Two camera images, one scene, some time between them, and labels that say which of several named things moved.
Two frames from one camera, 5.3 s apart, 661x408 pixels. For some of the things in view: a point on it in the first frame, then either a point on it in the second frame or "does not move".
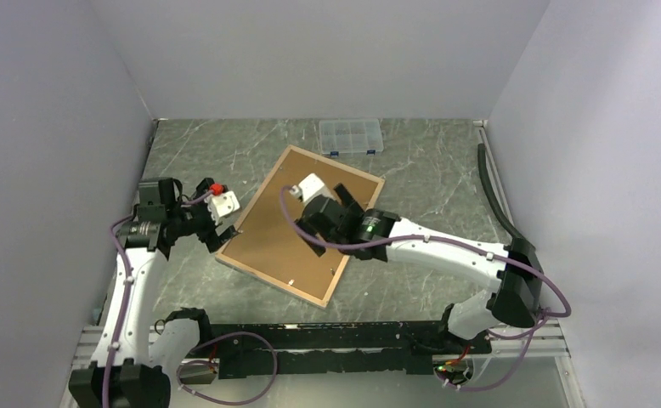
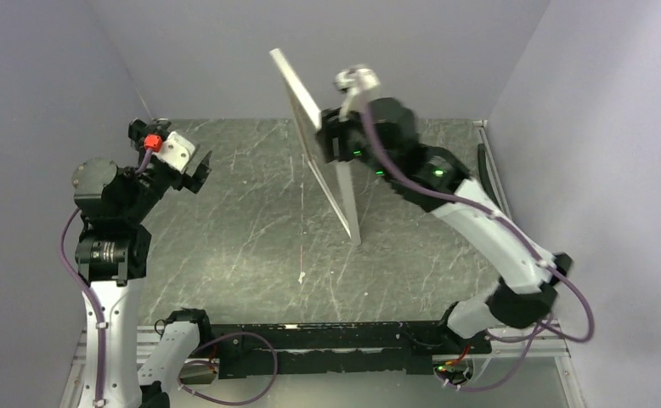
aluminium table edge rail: [483, 127] does not move
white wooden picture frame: [231, 263] to [330, 176]
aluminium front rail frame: [535, 340] does not move
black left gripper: [213, 240] to [192, 180]
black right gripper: [347, 199] to [332, 135]
